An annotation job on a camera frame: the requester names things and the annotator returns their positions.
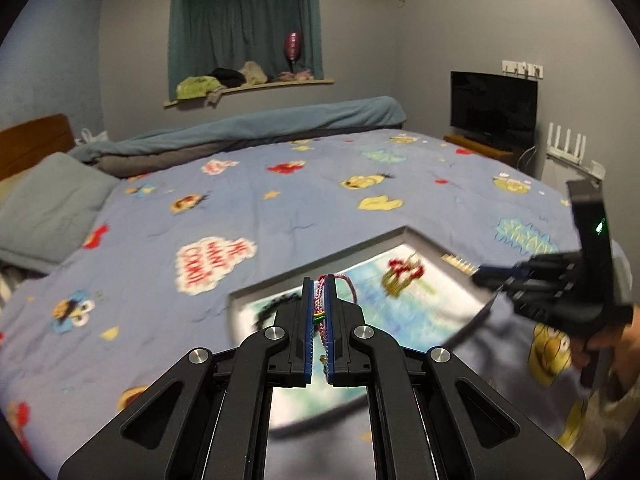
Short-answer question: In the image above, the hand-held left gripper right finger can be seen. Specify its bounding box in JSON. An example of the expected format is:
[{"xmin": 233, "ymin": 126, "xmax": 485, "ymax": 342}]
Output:
[{"xmin": 325, "ymin": 275, "xmax": 586, "ymax": 480}]

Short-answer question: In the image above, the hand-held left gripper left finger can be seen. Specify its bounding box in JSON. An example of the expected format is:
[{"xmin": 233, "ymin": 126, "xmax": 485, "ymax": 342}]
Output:
[{"xmin": 57, "ymin": 276, "xmax": 316, "ymax": 480}]

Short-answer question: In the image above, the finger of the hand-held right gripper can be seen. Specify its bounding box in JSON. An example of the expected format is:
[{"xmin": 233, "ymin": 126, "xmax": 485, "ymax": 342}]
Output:
[
  {"xmin": 499, "ymin": 280, "xmax": 583, "ymax": 322},
  {"xmin": 472, "ymin": 251, "xmax": 583, "ymax": 288}
]

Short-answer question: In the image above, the pink braided string bracelet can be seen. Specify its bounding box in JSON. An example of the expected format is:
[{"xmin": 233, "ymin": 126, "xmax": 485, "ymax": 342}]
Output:
[{"xmin": 312, "ymin": 274, "xmax": 360, "ymax": 377}]

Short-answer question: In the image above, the grey cardboard tray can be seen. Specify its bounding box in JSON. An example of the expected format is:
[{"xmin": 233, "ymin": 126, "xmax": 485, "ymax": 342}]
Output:
[{"xmin": 227, "ymin": 226, "xmax": 498, "ymax": 436}]

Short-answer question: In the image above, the pearl hair clip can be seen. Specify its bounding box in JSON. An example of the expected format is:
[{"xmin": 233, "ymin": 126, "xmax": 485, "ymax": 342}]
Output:
[{"xmin": 441, "ymin": 254, "xmax": 475, "ymax": 275}]

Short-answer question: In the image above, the person's right hand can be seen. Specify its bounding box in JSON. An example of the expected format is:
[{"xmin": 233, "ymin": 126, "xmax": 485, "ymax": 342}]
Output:
[{"xmin": 572, "ymin": 302, "xmax": 640, "ymax": 411}]

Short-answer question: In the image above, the printed paper sheet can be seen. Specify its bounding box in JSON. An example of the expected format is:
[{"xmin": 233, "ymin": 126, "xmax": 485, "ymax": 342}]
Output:
[{"xmin": 240, "ymin": 242, "xmax": 493, "ymax": 431}]

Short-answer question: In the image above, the white router with antennas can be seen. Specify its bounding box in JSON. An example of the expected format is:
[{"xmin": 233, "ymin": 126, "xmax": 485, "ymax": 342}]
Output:
[{"xmin": 545, "ymin": 122, "xmax": 607, "ymax": 179}]

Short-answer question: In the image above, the wooden television stand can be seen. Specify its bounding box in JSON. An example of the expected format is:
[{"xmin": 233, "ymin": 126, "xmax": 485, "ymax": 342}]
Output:
[{"xmin": 444, "ymin": 134, "xmax": 526, "ymax": 166}]

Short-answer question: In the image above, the blue cartoon printed bed sheet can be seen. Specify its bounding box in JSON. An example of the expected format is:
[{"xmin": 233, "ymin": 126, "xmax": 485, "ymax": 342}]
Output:
[{"xmin": 0, "ymin": 127, "xmax": 640, "ymax": 480}]

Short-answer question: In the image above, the black flat television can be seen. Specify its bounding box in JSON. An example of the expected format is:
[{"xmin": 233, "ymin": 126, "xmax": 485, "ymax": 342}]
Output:
[{"xmin": 450, "ymin": 71, "xmax": 539, "ymax": 147}]

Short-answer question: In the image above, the blue rolled blanket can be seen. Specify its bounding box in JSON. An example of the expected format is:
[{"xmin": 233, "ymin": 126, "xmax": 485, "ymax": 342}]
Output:
[{"xmin": 67, "ymin": 96, "xmax": 407, "ymax": 163}]

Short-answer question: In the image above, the grey folded blanket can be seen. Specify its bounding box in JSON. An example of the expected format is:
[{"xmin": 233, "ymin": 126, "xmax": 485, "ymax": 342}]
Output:
[{"xmin": 95, "ymin": 125, "xmax": 406, "ymax": 179}]

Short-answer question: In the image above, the beige cloth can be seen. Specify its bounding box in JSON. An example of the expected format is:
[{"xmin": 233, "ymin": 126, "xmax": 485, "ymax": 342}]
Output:
[{"xmin": 239, "ymin": 61, "xmax": 269, "ymax": 86}]

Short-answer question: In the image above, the black cloth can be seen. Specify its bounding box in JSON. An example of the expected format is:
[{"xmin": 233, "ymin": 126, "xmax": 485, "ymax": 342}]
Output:
[{"xmin": 210, "ymin": 67, "xmax": 246, "ymax": 89}]

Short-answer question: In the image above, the green cloth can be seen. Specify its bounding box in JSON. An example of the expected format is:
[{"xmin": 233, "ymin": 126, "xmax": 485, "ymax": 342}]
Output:
[{"xmin": 175, "ymin": 76, "xmax": 223, "ymax": 101}]

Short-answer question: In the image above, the pink foil balloon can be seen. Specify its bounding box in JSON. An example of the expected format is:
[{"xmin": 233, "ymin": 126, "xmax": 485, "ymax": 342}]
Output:
[{"xmin": 284, "ymin": 31, "xmax": 304, "ymax": 74}]

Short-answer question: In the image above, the grey-blue pillow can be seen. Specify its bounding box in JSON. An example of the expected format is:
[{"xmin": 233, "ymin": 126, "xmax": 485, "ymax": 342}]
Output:
[{"xmin": 0, "ymin": 152, "xmax": 119, "ymax": 264}]

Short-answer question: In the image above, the teal window curtain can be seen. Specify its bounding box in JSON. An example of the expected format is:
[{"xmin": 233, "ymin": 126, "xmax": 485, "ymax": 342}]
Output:
[{"xmin": 167, "ymin": 0, "xmax": 326, "ymax": 103}]

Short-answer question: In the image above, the beige pillow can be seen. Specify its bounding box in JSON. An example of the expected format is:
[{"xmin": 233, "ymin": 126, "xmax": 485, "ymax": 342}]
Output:
[{"xmin": 0, "ymin": 167, "xmax": 38, "ymax": 201}]

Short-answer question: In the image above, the wooden headboard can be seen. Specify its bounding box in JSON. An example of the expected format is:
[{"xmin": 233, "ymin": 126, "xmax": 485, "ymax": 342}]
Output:
[{"xmin": 0, "ymin": 113, "xmax": 76, "ymax": 183}]

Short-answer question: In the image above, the large black bead bracelet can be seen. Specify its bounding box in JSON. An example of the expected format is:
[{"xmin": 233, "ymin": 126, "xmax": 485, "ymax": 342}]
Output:
[{"xmin": 252, "ymin": 294, "xmax": 302, "ymax": 332}]

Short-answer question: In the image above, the white cable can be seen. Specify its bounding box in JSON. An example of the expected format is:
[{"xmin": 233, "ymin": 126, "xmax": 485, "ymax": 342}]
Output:
[{"xmin": 517, "ymin": 145, "xmax": 537, "ymax": 177}]

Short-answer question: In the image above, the white wall hook rack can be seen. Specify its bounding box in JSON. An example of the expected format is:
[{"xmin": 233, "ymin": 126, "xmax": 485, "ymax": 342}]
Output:
[{"xmin": 501, "ymin": 60, "xmax": 545, "ymax": 80}]

